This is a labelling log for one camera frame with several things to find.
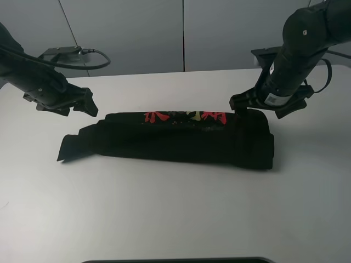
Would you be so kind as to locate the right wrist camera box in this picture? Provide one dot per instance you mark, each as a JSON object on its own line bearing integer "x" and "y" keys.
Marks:
{"x": 265, "y": 57}

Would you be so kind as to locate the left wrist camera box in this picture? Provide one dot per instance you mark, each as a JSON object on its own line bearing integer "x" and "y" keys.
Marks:
{"x": 63, "y": 55}

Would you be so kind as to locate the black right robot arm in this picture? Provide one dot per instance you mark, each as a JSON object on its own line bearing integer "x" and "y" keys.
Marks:
{"x": 307, "y": 35}

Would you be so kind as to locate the black printed t-shirt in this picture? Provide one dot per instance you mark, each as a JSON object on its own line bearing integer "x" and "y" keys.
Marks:
{"x": 244, "y": 141}

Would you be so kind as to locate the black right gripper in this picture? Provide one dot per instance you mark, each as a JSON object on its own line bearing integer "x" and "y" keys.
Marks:
{"x": 282, "y": 106}

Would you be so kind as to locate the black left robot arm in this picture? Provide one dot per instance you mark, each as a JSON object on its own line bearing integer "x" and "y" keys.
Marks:
{"x": 16, "y": 70}

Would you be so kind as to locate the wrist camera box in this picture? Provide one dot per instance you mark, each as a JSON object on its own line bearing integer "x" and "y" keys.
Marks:
{"x": 265, "y": 57}
{"x": 63, "y": 55}

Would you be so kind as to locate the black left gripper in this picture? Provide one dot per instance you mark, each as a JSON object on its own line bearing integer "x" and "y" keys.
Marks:
{"x": 55, "y": 94}

